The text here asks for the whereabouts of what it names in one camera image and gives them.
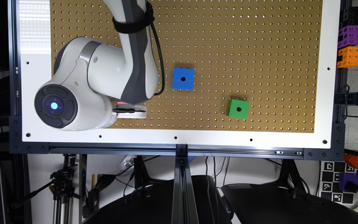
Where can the black chair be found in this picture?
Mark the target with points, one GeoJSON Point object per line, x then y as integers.
{"type": "Point", "coordinates": [157, 206]}
{"type": "Point", "coordinates": [264, 204]}

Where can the fiducial marker sheet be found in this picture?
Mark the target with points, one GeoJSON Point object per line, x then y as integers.
{"type": "Point", "coordinates": [329, 182]}

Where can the brown pegboard panel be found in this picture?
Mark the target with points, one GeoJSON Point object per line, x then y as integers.
{"type": "Point", "coordinates": [265, 52]}

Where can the dark aluminium frame rail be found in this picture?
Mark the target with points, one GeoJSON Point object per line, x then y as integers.
{"type": "Point", "coordinates": [184, 210]}

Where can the black stud block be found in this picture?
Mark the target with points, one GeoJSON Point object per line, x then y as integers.
{"type": "Point", "coordinates": [348, 17]}

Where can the black chair left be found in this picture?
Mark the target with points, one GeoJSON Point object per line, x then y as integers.
{"type": "Point", "coordinates": [157, 206]}

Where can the purple cube on marker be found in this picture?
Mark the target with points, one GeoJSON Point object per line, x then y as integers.
{"type": "Point", "coordinates": [348, 182]}

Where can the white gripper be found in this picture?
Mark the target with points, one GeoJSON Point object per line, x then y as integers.
{"type": "Point", "coordinates": [130, 111]}

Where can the orange stud block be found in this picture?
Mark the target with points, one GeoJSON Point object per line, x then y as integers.
{"type": "Point", "coordinates": [348, 57]}

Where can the red-orange block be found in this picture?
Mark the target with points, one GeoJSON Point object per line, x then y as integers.
{"type": "Point", "coordinates": [351, 160]}

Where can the purple stud block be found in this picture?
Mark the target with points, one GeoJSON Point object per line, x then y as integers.
{"type": "Point", "coordinates": [348, 36]}

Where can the pink block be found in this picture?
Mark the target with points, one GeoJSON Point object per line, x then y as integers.
{"type": "Point", "coordinates": [122, 103]}

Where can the blue cube with hole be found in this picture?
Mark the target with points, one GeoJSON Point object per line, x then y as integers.
{"type": "Point", "coordinates": [183, 78]}

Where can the black camera tripod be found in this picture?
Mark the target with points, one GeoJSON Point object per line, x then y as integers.
{"type": "Point", "coordinates": [62, 188]}

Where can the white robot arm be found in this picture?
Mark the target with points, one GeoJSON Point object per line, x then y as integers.
{"type": "Point", "coordinates": [93, 83]}

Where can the black chair right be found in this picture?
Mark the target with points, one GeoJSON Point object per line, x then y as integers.
{"type": "Point", "coordinates": [264, 204]}

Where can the green cube with hole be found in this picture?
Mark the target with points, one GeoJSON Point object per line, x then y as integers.
{"type": "Point", "coordinates": [238, 109]}

